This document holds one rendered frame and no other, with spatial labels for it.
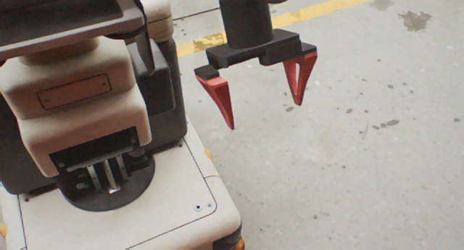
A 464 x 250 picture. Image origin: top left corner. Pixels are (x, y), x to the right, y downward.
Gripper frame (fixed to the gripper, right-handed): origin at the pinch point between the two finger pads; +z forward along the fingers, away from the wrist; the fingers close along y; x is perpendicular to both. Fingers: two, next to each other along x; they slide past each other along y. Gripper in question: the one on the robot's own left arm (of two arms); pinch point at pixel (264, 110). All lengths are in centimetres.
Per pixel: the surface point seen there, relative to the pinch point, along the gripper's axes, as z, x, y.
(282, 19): 26, 168, 86
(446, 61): 55, 112, 139
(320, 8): 26, 168, 109
